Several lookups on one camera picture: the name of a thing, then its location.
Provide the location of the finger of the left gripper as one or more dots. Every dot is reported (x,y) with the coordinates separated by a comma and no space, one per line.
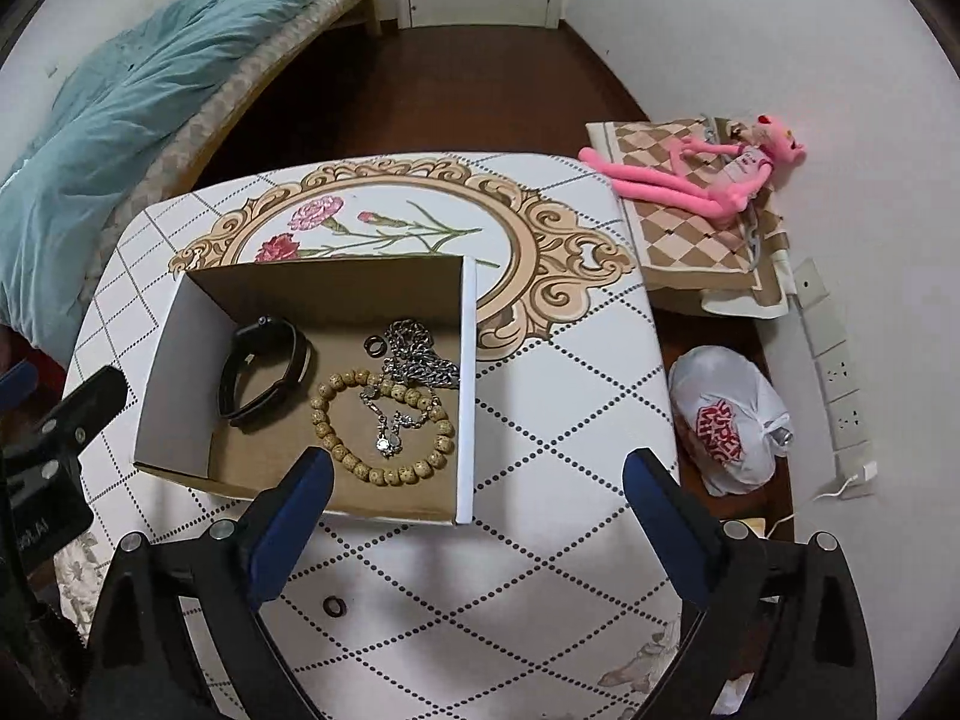
(82,414)

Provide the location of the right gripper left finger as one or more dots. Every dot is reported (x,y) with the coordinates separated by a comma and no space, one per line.
(277,526)

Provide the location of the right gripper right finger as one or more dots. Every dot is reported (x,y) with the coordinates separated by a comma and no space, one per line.
(683,535)

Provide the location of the black smart watch band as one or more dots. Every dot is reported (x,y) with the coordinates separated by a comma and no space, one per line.
(266,364)

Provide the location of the white plastic bag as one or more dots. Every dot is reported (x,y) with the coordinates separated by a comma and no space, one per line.
(730,419)

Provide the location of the floral white tablecloth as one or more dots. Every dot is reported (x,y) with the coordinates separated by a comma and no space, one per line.
(550,602)

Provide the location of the open cardboard box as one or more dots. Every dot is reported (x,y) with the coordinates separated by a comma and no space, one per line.
(338,304)

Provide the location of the teal blue duvet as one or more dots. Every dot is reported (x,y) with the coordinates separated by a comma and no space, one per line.
(96,162)

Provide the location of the brown checkered cushion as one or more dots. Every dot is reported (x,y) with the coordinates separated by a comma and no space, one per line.
(742,270)

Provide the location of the pink panther plush toy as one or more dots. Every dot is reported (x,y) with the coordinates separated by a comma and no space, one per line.
(714,180)

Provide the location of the bed with checkered mattress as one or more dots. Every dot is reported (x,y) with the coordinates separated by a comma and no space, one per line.
(63,33)

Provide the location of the wall power sockets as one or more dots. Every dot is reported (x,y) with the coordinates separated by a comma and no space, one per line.
(827,339)

